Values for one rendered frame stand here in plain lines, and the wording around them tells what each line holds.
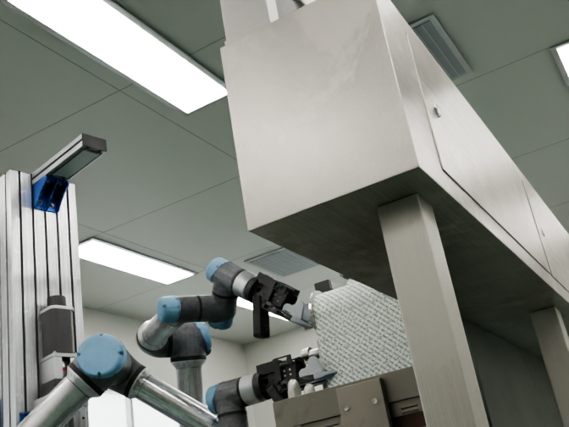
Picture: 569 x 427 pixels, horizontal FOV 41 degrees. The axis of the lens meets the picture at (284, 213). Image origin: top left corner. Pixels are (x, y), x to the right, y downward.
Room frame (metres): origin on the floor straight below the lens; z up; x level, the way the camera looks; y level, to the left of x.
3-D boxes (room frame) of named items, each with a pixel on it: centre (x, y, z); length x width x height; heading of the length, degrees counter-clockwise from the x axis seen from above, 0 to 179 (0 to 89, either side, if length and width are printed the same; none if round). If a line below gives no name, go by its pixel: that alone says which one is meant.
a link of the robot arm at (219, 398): (1.97, 0.22, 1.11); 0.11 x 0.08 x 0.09; 64
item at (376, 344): (1.79, -0.13, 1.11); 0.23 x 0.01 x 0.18; 64
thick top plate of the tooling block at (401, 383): (1.67, -0.12, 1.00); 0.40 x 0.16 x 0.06; 64
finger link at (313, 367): (1.83, -0.01, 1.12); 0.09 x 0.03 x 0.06; 63
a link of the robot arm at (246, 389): (1.93, 0.15, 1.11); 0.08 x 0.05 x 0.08; 154
